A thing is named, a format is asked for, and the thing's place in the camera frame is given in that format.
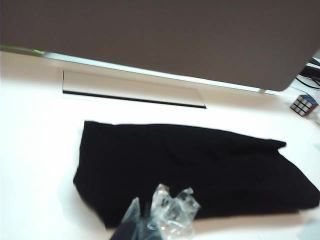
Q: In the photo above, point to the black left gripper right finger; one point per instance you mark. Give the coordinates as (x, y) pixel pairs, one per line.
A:
(172, 215)

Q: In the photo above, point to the black polo shirt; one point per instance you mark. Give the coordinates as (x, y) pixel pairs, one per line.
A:
(200, 170)

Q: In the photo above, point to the beige desk divider panel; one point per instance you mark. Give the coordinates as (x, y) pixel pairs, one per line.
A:
(160, 37)

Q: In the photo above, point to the Rubik's cube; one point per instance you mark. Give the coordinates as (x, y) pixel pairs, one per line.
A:
(303, 105)

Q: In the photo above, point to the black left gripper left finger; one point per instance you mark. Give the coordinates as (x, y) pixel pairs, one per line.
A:
(127, 225)

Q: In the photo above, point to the green plastic packet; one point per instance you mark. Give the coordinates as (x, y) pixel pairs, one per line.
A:
(30, 50)

